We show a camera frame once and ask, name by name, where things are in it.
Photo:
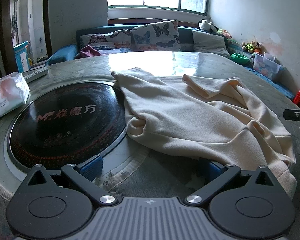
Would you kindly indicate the grey pillow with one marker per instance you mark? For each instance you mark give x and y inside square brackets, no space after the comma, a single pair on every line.
[210,43]

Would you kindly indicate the clear plastic storage box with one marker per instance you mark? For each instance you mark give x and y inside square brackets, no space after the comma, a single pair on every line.
[266,67]

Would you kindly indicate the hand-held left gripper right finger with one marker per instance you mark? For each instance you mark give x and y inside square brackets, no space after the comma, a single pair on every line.
[216,170]

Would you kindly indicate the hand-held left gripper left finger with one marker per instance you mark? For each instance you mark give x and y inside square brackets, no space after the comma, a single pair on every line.
[90,168]

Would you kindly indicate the panda plush toy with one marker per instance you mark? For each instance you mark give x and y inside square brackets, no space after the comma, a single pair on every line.
[206,25]

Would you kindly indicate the pink cloth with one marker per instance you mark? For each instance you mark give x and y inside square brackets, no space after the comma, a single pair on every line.
[90,52]

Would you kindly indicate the long butterfly print pillow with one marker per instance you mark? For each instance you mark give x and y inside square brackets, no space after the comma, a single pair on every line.
[105,40]

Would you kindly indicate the pink plush toy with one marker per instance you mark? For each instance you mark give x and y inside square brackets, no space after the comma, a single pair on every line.
[224,33]

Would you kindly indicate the green bowl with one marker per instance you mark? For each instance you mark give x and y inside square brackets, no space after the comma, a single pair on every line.
[240,58]

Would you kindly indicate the soft tissue pack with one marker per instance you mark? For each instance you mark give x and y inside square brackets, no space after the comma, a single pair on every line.
[7,95]

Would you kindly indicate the black round induction cooktop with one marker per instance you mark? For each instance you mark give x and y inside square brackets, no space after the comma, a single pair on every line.
[70,130]

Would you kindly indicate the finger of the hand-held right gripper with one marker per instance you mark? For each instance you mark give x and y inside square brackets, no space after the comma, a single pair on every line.
[296,115]

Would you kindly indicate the white remote control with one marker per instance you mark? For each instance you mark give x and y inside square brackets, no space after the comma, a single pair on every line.
[36,74]

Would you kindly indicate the dark wooden door frame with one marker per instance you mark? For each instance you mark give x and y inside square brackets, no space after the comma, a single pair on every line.
[5,30]

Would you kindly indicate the cream fleece garment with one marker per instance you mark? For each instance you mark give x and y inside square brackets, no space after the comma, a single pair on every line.
[190,120]

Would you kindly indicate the green and brown plush toys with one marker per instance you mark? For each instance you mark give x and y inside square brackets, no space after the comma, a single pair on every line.
[251,47]

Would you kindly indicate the blue and white cardboard box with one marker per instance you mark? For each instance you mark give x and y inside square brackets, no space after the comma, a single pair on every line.
[21,57]

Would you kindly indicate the blue sofa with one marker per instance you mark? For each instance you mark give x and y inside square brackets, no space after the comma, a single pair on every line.
[62,53]

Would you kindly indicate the large butterfly print pillow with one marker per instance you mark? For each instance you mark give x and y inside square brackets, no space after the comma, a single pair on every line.
[155,36]

